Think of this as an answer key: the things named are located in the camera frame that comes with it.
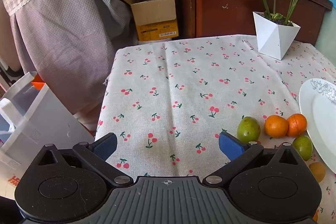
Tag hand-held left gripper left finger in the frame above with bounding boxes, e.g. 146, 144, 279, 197
37, 132, 133, 187

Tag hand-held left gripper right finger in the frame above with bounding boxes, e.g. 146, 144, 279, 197
203, 131, 302, 185

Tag green lime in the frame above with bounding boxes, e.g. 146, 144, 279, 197
237, 116, 261, 143
292, 135, 313, 161

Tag brown kiwi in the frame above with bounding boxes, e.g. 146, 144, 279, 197
308, 162, 326, 183

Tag white plate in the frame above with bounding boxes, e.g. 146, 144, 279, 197
299, 78, 336, 174

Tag white plastic bag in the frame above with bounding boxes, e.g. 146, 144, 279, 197
0, 71, 95, 174

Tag cherry print tablecloth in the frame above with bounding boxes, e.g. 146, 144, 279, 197
94, 34, 336, 224

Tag small orange item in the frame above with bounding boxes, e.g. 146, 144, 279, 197
31, 74, 46, 90

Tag white faceted plant pot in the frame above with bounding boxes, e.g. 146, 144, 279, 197
253, 11, 301, 60

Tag black and white object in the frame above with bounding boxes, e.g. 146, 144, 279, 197
0, 57, 23, 80

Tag checked grey fabric cover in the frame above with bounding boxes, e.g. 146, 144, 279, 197
0, 0, 134, 119

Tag open cardboard box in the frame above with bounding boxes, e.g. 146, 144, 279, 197
114, 0, 180, 43

